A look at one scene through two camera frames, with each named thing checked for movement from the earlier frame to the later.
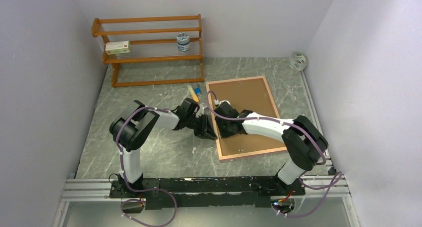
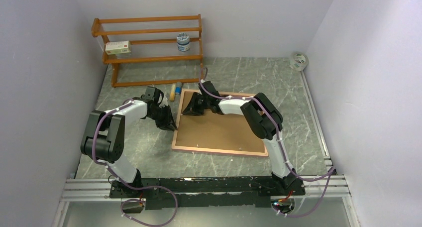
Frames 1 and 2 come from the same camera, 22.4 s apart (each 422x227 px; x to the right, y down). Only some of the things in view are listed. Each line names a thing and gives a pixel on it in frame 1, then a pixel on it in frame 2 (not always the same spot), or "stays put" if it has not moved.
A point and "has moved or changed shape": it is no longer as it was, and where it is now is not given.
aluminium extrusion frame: (99, 189) stays put
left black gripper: (205, 126) → (168, 123)
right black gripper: (224, 134) → (191, 109)
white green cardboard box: (117, 47) stays put
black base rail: (207, 193) stays put
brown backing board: (249, 95) has moved or changed shape
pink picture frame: (251, 94) → (178, 123)
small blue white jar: (183, 42) stays put
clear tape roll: (298, 61) stays put
